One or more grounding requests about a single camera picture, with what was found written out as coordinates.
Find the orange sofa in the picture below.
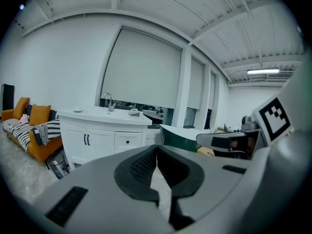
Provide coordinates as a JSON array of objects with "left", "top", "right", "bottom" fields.
[{"left": 1, "top": 97, "right": 64, "bottom": 163}]

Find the ceiling tube light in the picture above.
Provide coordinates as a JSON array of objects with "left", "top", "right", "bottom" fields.
[{"left": 247, "top": 68, "right": 280, "bottom": 75}]

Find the black white striped blanket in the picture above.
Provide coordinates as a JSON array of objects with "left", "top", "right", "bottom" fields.
[{"left": 2, "top": 118, "right": 37, "bottom": 150}]

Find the narrow grey roller blind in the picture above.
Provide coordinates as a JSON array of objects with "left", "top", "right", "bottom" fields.
[
  {"left": 186, "top": 57, "right": 205, "bottom": 111},
  {"left": 207, "top": 71, "right": 216, "bottom": 111}
]

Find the black tall cabinet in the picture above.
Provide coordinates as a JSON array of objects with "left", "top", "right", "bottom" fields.
[{"left": 0, "top": 83, "right": 15, "bottom": 112}]

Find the large cardboard box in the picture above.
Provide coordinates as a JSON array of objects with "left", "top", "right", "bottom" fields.
[{"left": 195, "top": 145, "right": 215, "bottom": 157}]

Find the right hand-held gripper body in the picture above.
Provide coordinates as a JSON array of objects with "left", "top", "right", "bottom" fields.
[{"left": 252, "top": 59, "right": 312, "bottom": 146}]

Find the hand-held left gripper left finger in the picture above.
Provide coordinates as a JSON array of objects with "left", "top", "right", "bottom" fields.
[{"left": 33, "top": 144, "right": 176, "bottom": 234}]

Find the wide grey roller blind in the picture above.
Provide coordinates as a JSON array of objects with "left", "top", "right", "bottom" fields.
[{"left": 100, "top": 27, "right": 182, "bottom": 110}]

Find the striped throw with grey fringe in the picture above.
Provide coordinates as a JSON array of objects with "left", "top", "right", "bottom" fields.
[{"left": 30, "top": 118, "right": 61, "bottom": 146}]

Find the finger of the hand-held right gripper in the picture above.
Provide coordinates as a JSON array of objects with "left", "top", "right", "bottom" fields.
[{"left": 196, "top": 132, "right": 249, "bottom": 156}]

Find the green and white bathtub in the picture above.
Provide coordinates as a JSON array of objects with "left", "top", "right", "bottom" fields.
[{"left": 159, "top": 124, "right": 213, "bottom": 153}]

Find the white ceramic sink top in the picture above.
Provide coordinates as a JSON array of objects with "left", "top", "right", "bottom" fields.
[{"left": 56, "top": 105, "right": 153, "bottom": 126}]

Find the black mesh waste basket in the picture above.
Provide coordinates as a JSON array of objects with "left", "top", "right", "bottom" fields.
[{"left": 45, "top": 151, "right": 70, "bottom": 180}]

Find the grey metal kettle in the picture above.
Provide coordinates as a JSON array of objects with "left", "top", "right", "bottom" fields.
[{"left": 241, "top": 115, "right": 259, "bottom": 131}]

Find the white vanity cabinet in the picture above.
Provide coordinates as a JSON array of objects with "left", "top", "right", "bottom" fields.
[{"left": 59, "top": 116, "right": 148, "bottom": 171}]

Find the orange cushion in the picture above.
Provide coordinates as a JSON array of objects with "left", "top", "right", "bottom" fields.
[
  {"left": 12, "top": 97, "right": 30, "bottom": 119},
  {"left": 29, "top": 103, "right": 52, "bottom": 126}
]

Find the black bathtub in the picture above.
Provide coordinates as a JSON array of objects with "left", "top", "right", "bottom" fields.
[{"left": 142, "top": 109, "right": 164, "bottom": 125}]

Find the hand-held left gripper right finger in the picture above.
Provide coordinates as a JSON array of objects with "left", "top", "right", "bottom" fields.
[{"left": 156, "top": 144, "right": 252, "bottom": 231}]

